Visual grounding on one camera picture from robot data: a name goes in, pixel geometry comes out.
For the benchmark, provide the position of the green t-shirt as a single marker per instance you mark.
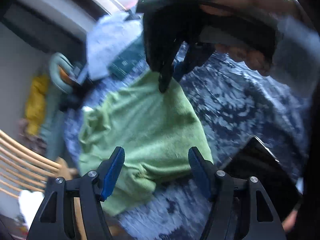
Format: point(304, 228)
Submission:
point(150, 130)

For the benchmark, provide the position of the dark window frame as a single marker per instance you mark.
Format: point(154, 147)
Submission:
point(50, 27)

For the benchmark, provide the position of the teal u-shaped cushion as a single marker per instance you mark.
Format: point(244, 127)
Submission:
point(56, 67)

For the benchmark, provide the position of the person's leg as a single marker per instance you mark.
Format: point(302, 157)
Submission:
point(290, 225)

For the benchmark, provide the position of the wooden chair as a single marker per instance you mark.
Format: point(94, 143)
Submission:
point(25, 155)

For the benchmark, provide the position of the black flat device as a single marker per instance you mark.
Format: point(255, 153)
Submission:
point(262, 180)

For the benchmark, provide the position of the yellow garment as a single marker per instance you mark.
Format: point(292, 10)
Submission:
point(37, 100)

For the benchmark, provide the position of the white cloth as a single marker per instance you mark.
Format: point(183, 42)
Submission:
point(31, 202)

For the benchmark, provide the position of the large white paper sheet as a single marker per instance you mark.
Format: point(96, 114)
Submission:
point(107, 42)

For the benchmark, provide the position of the black pouch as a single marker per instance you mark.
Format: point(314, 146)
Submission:
point(72, 100)

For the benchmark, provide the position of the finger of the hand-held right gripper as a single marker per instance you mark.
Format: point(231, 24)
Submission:
point(163, 77)
point(195, 57)

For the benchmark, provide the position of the blue patterned blanket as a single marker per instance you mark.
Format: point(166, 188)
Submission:
point(237, 110)

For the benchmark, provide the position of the person's right hand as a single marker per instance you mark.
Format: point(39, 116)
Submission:
point(250, 55)

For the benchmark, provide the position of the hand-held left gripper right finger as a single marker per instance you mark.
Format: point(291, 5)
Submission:
point(200, 172)

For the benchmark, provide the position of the dark green booklet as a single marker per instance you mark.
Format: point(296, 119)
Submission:
point(125, 62)

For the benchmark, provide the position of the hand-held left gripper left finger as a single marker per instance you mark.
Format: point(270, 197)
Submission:
point(112, 175)

